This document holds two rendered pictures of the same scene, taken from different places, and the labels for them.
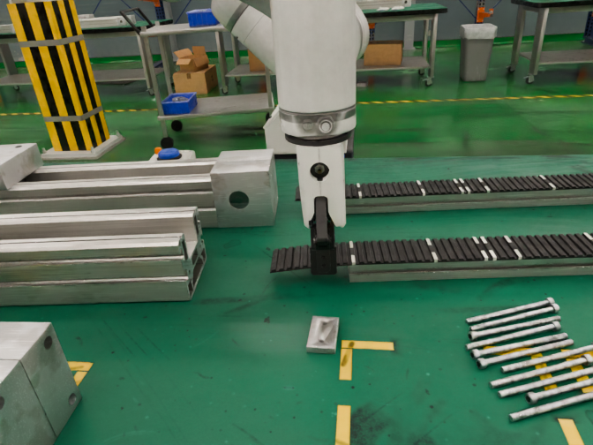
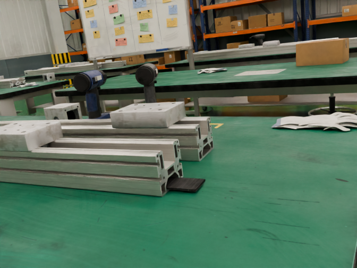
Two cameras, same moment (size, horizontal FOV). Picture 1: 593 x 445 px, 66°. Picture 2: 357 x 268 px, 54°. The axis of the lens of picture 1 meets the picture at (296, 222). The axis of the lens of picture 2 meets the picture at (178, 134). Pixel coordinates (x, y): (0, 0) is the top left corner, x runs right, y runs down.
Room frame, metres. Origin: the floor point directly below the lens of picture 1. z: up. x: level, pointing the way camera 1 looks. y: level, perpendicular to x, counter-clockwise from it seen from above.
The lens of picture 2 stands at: (1.35, 1.20, 1.06)
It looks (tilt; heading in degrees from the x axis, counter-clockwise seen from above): 15 degrees down; 203
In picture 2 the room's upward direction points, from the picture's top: 7 degrees counter-clockwise
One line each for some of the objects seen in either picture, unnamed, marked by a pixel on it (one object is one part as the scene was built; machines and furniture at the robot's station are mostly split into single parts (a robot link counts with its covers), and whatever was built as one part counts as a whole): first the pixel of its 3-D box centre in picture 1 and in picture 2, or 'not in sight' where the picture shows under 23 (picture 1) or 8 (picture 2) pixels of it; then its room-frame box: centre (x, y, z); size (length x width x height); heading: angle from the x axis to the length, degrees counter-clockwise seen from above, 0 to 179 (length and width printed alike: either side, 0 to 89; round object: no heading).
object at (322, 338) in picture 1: (323, 334); not in sight; (0.38, -0.02, 0.78); 0.05 x 0.03 x 0.01; 169
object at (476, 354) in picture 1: (520, 345); not in sight; (0.34, -0.22, 0.78); 0.11 x 0.01 x 0.01; 100
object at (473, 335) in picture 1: (514, 327); not in sight; (0.37, -0.22, 0.78); 0.11 x 0.01 x 0.01; 101
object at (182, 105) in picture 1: (208, 73); not in sight; (3.77, 0.61, 0.50); 1.03 x 0.55 x 1.01; 93
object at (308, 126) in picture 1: (317, 118); not in sight; (0.49, -0.03, 0.99); 0.09 x 0.08 x 0.03; 176
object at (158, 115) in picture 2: not in sight; (149, 119); (0.55, 0.78, 0.87); 0.16 x 0.11 x 0.07; 86
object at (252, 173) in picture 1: (247, 184); not in sight; (0.71, 0.08, 0.83); 0.12 x 0.09 x 0.10; 176
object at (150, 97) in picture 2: not in sight; (152, 96); (0.29, 0.67, 0.89); 0.20 x 0.08 x 0.22; 19
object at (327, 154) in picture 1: (319, 170); not in sight; (0.50, -0.03, 0.93); 0.10 x 0.07 x 0.11; 176
